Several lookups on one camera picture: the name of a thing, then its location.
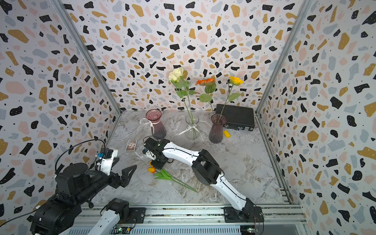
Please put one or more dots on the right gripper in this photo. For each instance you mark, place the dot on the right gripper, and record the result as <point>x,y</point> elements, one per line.
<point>157,167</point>

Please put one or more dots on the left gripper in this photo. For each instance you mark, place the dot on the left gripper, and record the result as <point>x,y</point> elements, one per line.
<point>117,181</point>

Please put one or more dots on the white rose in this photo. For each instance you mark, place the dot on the white rose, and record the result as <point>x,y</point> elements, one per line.
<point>179,88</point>
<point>183,91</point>

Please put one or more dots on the orange gerbera flower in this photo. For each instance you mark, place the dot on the orange gerbera flower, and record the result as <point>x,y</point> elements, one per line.
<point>209,88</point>

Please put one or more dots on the yellow sunflower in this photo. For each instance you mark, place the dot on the yellow sunflower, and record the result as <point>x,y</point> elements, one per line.
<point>231,96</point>

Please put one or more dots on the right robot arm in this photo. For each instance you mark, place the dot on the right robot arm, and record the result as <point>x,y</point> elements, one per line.
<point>205,168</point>

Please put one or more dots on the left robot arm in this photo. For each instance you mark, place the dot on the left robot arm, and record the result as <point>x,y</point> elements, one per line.
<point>76,185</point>

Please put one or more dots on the playing card box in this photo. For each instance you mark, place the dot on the playing card box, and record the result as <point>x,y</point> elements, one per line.
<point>131,145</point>

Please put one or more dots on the red glass vase with ribbon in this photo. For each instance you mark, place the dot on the red glass vase with ribbon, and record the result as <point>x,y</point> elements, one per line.
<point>153,119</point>

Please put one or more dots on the clear glass vase with ribbon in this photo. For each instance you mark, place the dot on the clear glass vase with ribbon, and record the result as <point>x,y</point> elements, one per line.
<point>192,131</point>

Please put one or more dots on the purple glass vase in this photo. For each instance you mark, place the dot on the purple glass vase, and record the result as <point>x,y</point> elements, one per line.
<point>216,132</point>

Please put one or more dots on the small yellow block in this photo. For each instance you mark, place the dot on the small yellow block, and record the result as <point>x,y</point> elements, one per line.
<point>227,134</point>

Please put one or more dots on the black case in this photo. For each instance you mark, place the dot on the black case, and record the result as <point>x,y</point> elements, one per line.
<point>238,118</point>

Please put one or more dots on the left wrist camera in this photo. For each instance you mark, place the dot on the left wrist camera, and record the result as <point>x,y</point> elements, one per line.
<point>105,160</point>

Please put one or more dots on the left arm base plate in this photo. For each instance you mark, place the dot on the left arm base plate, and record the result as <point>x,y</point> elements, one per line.
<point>132,215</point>

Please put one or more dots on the aluminium front rail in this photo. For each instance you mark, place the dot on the aluminium front rail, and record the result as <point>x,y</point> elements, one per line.
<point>211,219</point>

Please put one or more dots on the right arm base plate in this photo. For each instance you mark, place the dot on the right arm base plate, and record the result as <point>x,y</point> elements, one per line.
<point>254,214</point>

